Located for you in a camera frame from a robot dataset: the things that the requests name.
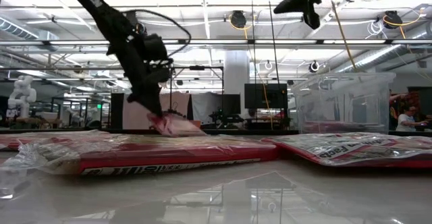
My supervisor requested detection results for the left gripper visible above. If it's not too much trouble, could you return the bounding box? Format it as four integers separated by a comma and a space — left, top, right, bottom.
123, 53, 173, 119

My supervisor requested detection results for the red popcorn bag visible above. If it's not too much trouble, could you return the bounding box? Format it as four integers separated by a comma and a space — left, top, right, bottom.
147, 111, 207, 138
262, 132, 432, 169
0, 129, 112, 150
0, 134, 283, 177

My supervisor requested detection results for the tall black panel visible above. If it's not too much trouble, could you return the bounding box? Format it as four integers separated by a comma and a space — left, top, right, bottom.
110, 92, 125, 130

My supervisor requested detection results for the pale pink board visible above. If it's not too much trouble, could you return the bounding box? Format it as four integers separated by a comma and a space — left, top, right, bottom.
121, 91, 192, 130

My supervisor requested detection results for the small black ceiling reel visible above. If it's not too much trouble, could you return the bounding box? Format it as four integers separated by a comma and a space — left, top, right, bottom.
308, 59, 321, 74

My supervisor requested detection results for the small black monitor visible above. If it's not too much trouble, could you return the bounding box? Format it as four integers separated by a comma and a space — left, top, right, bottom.
221, 94, 242, 116

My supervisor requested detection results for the clear plastic bin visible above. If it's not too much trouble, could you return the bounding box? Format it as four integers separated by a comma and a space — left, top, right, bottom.
290, 71, 396, 136

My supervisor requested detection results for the white column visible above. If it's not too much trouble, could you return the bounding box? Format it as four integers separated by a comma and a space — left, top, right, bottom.
224, 50, 250, 112

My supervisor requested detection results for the large black monitor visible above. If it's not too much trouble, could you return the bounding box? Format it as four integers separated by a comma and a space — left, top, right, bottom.
244, 83, 289, 110

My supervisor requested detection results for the person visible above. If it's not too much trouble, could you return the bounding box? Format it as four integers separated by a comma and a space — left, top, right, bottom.
395, 105, 428, 133

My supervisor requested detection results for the long ceiling light rail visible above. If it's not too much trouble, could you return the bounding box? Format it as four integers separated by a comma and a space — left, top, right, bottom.
0, 38, 432, 47

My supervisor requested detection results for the black hanging cable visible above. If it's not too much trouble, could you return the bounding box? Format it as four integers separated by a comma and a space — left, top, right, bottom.
265, 0, 281, 86

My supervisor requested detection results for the yellow hanging cable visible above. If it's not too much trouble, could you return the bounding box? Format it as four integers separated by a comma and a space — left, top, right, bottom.
329, 0, 358, 72

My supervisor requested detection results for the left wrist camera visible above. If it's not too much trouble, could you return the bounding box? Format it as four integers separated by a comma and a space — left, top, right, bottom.
143, 33, 170, 63

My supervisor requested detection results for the black ceiling cord reel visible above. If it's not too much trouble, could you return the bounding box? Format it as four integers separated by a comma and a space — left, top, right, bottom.
229, 9, 248, 29
383, 9, 404, 29

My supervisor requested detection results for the black metal frame rig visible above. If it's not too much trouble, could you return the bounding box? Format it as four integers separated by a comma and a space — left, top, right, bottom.
169, 65, 225, 123

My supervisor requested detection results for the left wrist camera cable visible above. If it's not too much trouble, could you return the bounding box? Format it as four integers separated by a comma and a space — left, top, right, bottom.
123, 9, 192, 58

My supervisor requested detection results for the silver ventilation duct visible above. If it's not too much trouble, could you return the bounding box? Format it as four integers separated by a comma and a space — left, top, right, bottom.
332, 23, 432, 74
0, 16, 60, 52

